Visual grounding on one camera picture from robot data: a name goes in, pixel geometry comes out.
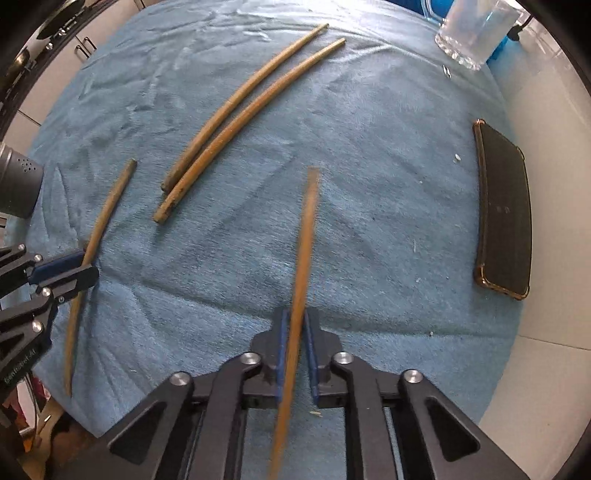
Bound black power plug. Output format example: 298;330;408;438
507;11;534;41

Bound blue plastic bag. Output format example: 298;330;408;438
485;32;515;68

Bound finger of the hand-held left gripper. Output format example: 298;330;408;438
0;244;87;301
0;265;100;346

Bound blue towel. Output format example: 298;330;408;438
9;0;528;480

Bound phone in brown clear case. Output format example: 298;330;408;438
472;118;533;301

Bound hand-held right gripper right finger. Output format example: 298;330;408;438
302;308;532;480

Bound clear glass mug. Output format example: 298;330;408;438
418;0;528;71

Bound white lower kitchen cabinets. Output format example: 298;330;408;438
9;32;100;134

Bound black wok with handle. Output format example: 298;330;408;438
34;0;100;42

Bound gas stove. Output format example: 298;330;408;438
0;18;61;112

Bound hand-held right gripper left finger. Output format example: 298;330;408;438
60;308;290;480

